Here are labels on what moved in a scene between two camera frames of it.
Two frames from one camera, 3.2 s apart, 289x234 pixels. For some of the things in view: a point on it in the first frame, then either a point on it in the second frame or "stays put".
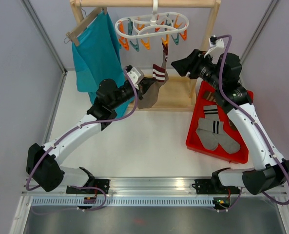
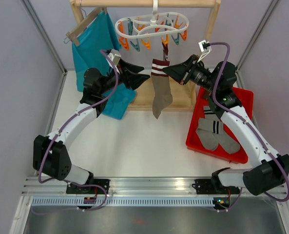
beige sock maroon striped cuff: x=165 y=50 stays put
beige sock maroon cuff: x=150 y=96 → x=162 y=95
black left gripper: x=144 y=85 → x=134 y=80
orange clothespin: x=165 y=42 stays put
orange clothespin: x=146 y=45 stays put
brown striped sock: x=209 y=95 stays put
